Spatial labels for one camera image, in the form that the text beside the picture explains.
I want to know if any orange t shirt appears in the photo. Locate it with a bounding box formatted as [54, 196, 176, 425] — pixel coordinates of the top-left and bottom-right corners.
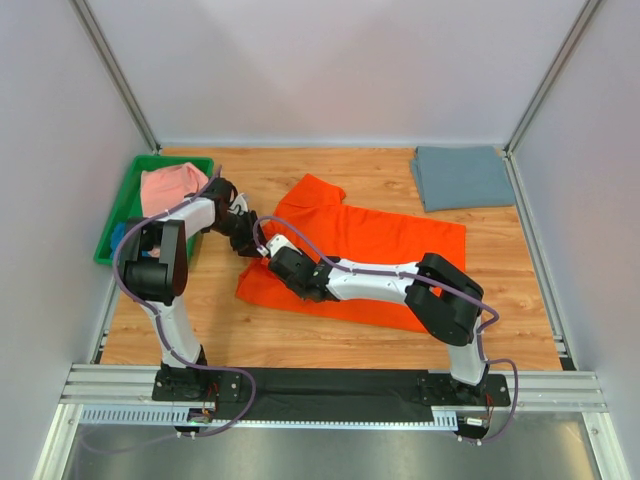
[236, 174, 466, 333]

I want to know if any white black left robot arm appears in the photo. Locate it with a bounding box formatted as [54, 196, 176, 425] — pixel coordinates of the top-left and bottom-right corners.
[113, 189, 258, 401]

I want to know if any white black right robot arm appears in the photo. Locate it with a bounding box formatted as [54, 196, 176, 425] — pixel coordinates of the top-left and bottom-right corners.
[269, 247, 489, 400]

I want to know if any pink t shirt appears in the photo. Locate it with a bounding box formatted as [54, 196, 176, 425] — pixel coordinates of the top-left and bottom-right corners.
[140, 162, 209, 217]

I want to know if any green plastic bin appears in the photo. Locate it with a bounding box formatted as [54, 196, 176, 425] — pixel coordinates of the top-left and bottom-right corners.
[94, 155, 214, 266]

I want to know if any blue cloth in bin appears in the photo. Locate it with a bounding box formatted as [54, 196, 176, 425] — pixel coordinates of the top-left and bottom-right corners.
[109, 222, 127, 257]

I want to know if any folded grey blue t shirt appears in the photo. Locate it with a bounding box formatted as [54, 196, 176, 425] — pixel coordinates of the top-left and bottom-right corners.
[410, 146, 515, 212]

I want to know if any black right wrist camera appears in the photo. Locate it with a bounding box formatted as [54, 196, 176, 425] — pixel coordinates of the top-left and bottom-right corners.
[266, 234, 317, 292]

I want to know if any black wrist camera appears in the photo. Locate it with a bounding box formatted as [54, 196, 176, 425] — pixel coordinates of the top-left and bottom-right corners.
[207, 177, 249, 218]
[266, 234, 317, 292]

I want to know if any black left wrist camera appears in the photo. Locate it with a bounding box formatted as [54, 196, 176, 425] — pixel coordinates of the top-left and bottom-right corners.
[207, 177, 249, 218]

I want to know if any black base plate strip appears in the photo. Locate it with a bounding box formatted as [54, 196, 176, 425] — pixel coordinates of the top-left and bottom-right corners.
[158, 368, 511, 423]

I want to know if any white slotted cable duct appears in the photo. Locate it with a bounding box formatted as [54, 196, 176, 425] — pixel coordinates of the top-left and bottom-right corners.
[79, 405, 459, 430]

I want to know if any aluminium frame rail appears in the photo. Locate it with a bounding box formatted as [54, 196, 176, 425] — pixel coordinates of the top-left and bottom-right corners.
[61, 365, 606, 412]

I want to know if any right aluminium corner post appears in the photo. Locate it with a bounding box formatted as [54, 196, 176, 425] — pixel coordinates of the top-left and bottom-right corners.
[503, 0, 605, 154]

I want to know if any aluminium corner post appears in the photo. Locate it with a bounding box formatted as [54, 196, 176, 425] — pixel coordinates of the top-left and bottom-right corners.
[69, 0, 161, 154]
[503, 0, 605, 154]

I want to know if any left aluminium corner post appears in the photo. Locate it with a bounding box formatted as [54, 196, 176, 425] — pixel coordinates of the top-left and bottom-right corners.
[69, 0, 161, 154]

